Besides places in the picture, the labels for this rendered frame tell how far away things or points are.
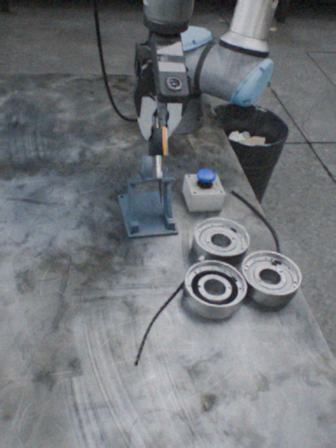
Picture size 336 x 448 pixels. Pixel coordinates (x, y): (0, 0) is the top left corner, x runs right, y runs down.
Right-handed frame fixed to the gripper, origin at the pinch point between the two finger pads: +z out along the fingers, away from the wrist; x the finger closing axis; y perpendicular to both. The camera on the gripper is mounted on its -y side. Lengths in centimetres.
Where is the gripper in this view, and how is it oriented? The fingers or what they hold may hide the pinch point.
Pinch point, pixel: (157, 135)
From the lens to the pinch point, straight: 94.1
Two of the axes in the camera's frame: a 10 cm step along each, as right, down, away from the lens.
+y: -2.3, -6.6, 7.1
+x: -9.7, 0.8, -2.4
